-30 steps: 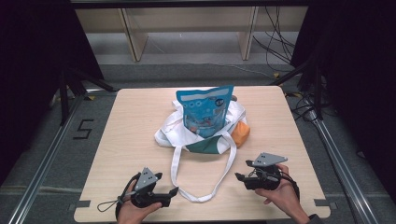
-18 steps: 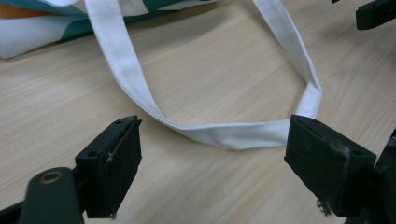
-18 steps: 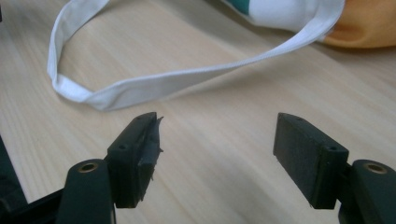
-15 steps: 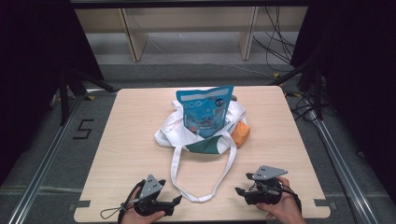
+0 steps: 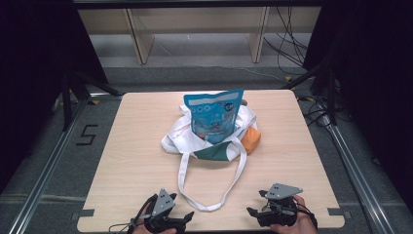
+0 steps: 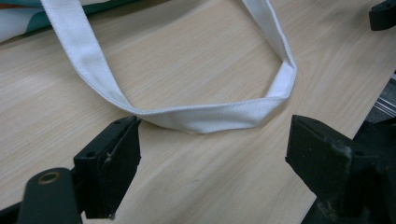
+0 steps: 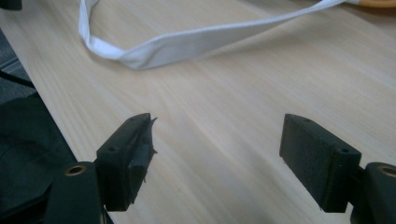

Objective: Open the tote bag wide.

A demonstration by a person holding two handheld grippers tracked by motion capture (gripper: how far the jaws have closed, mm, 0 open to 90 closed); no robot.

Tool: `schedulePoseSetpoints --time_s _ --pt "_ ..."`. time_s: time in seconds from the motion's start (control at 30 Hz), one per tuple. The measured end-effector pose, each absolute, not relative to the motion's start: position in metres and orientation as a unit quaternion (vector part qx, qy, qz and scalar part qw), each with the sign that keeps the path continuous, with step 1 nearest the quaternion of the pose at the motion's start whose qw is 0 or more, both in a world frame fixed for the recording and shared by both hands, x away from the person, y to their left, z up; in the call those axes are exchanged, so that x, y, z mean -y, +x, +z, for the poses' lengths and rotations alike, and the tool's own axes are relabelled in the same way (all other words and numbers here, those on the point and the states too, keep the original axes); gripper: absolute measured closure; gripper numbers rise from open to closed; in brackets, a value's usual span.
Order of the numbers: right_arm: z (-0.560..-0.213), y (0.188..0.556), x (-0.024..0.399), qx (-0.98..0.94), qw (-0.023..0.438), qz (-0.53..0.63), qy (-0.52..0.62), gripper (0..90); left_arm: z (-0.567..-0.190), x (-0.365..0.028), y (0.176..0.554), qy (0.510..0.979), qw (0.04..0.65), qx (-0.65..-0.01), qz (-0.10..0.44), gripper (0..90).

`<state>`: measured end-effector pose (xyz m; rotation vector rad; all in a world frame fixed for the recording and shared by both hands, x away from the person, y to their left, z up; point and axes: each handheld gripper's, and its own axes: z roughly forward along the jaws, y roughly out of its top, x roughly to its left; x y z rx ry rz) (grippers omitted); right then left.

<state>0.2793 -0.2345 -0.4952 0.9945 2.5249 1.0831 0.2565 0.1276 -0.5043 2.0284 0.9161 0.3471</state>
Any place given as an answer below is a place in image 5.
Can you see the person's right hand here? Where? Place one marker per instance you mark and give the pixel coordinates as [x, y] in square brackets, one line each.
[303, 224]

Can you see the light wooden shelf unit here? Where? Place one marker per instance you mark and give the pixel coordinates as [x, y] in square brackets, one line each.
[195, 29]

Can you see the black metal stand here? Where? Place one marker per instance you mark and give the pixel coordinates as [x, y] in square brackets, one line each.
[324, 84]
[76, 94]

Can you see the blue snack packet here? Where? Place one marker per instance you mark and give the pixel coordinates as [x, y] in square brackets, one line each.
[214, 113]

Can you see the white tote bag coloured patches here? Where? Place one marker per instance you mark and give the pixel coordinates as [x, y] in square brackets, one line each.
[181, 139]

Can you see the silver metal floor rail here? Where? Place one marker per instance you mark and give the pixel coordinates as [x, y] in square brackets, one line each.
[48, 165]
[354, 169]

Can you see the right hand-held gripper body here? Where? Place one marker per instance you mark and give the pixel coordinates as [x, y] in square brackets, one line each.
[281, 191]

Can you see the person's left hand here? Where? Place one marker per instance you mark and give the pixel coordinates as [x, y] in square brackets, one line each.
[152, 231]

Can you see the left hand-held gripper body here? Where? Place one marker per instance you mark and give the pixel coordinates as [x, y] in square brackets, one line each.
[162, 203]

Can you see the yellow tape piece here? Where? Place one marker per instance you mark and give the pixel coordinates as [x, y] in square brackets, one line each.
[288, 78]
[95, 102]

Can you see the black curtain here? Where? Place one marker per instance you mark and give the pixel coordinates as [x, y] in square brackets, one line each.
[35, 65]
[373, 81]

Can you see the black overhead beam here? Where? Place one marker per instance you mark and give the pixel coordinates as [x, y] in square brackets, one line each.
[195, 3]

